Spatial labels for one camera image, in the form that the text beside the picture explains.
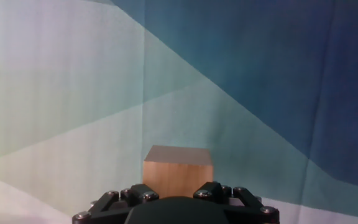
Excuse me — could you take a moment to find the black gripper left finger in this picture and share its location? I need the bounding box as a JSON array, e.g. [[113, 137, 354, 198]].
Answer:
[[71, 183, 160, 224]]

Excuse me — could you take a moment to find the blue green gradient tablecloth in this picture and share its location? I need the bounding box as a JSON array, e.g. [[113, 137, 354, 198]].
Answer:
[[0, 0, 358, 224]]

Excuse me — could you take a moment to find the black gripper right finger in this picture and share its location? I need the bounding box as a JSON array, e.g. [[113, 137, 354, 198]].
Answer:
[[193, 181, 281, 224]]

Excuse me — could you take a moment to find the small wooden cube block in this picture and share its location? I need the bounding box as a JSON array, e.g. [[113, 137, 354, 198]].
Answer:
[[142, 144, 214, 199]]

